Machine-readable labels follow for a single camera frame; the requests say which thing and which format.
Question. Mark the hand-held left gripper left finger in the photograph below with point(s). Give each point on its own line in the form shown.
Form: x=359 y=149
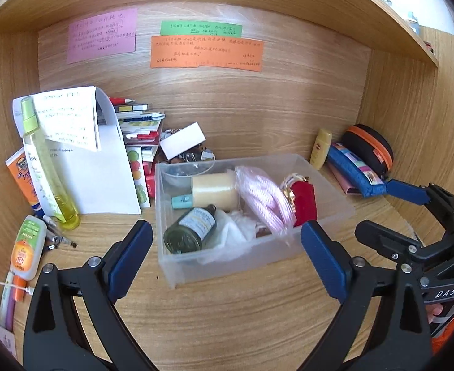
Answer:
x=130 y=262

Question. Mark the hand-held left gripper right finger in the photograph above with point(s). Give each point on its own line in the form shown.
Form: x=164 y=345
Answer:
x=325 y=262

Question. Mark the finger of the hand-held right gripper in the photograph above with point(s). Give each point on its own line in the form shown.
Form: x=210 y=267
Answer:
x=381 y=237
x=406 y=192

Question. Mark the green glass bottle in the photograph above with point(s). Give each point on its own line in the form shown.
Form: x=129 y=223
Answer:
x=190 y=230

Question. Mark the red gold pouch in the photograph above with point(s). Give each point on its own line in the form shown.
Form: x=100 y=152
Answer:
x=302 y=197

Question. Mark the small teal tube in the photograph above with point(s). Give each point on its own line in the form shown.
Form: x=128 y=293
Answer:
x=182 y=201

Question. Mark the clear plastic bin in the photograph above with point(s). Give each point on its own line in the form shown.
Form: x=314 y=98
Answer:
x=227 y=264

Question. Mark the person's right forearm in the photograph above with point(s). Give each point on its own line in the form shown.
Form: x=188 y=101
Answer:
x=453 y=334

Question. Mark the wooden desktop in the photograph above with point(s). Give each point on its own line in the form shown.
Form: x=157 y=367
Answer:
x=230 y=317

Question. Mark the person's right hand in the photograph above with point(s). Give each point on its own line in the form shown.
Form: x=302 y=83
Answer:
x=434 y=311

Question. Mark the blue pencil case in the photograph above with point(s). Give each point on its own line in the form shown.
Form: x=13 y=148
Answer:
x=356 y=174

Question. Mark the black case with orange zipper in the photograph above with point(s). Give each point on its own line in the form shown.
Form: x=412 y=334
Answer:
x=370 y=147

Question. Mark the pink wallet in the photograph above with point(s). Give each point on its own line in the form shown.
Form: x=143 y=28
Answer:
x=343 y=183

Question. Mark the small red box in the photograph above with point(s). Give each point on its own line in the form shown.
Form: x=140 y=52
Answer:
x=149 y=179

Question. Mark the fruit printed card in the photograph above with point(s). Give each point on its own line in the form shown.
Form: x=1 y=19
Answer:
x=138 y=177

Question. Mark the white folded paper stand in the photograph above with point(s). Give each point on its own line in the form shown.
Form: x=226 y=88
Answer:
x=99 y=181

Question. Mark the silver pen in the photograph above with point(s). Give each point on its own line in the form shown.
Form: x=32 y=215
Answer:
x=51 y=224

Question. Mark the small yellow bottle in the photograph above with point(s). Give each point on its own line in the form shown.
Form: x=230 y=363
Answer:
x=321 y=148

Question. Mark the glass bowl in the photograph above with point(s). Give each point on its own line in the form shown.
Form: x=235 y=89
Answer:
x=176 y=176

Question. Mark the white cloth pouch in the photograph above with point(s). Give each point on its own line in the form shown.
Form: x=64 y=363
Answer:
x=230 y=228

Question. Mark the white bottle with orange label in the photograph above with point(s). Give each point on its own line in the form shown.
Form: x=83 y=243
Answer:
x=27 y=247

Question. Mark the pastel marker pens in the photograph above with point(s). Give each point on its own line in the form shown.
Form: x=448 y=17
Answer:
x=10 y=301

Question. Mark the yellow spray bottle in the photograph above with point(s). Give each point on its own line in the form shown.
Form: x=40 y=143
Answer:
x=43 y=170

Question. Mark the white rectangular box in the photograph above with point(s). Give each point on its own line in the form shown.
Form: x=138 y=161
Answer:
x=182 y=139

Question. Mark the stack of booklets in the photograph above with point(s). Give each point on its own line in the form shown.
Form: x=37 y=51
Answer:
x=140 y=121

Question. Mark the orange sunscreen tube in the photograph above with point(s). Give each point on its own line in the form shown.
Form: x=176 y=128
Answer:
x=20 y=174

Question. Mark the handwritten white paper sheet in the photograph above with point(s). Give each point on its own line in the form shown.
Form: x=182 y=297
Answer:
x=68 y=119

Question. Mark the orange paper note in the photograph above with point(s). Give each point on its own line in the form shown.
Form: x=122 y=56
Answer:
x=207 y=52

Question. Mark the pink paper note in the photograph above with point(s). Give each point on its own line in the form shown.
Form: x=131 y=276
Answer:
x=101 y=34

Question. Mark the green paper note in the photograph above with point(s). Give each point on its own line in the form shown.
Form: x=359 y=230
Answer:
x=201 y=29

